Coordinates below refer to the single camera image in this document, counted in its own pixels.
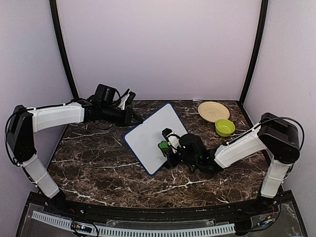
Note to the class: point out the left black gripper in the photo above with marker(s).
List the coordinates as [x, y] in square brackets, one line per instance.
[128, 118]

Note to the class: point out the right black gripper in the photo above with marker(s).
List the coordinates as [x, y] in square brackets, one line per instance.
[173, 162]

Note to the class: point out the green whiteboard eraser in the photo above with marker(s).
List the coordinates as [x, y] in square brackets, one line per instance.
[163, 145]

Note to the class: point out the blue framed whiteboard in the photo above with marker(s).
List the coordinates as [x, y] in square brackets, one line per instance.
[143, 140]

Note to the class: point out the lime green bowl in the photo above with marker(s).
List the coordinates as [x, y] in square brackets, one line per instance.
[224, 127]

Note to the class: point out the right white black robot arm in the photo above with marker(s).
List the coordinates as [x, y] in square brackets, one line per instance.
[282, 136]

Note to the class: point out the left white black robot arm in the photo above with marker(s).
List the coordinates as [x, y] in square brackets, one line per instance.
[25, 122]

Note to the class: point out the beige round plate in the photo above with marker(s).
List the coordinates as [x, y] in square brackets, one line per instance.
[213, 111]

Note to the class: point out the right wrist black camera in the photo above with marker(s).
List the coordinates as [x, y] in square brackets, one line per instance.
[192, 145]

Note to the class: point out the wrist black camera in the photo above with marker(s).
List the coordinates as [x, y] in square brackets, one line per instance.
[104, 95]
[192, 145]

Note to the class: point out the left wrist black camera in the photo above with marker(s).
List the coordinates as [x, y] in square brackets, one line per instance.
[104, 95]

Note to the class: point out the left black frame post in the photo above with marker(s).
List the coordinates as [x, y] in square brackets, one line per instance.
[62, 49]

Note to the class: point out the black frame post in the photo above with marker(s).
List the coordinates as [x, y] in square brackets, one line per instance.
[255, 51]
[62, 49]

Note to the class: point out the white slotted cable duct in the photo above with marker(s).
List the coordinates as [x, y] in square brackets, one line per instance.
[94, 230]

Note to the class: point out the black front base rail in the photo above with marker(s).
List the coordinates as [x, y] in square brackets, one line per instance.
[102, 214]

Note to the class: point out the right black frame post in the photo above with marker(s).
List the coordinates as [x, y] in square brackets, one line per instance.
[255, 51]

